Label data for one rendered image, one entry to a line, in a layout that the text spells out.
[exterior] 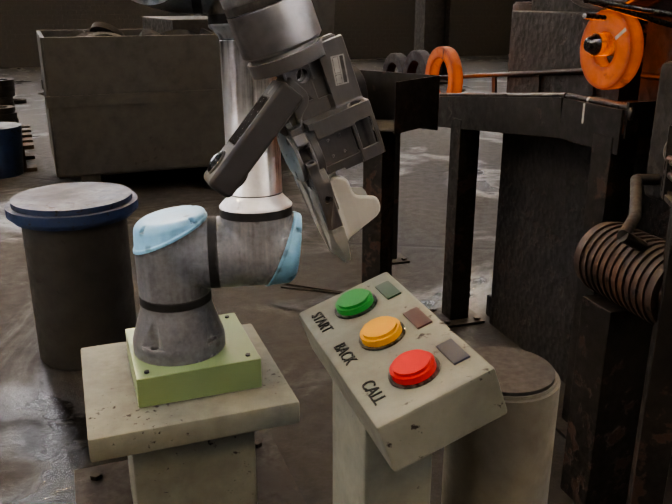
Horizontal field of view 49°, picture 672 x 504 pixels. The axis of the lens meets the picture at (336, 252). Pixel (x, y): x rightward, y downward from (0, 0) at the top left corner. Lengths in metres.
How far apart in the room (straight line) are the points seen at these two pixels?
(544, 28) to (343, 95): 1.25
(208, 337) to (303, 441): 0.49
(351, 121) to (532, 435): 0.38
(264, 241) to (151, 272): 0.18
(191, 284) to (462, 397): 0.65
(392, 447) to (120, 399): 0.70
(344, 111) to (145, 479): 0.78
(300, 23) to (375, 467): 0.40
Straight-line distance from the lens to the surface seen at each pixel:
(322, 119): 0.67
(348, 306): 0.75
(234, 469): 1.30
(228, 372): 1.21
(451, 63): 2.15
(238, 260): 1.16
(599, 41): 1.57
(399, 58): 2.51
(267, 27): 0.65
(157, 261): 1.17
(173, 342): 1.20
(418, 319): 0.71
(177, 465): 1.27
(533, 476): 0.85
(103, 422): 1.19
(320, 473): 1.55
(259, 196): 1.15
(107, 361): 1.37
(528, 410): 0.80
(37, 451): 1.73
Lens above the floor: 0.90
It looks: 19 degrees down
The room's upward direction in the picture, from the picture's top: straight up
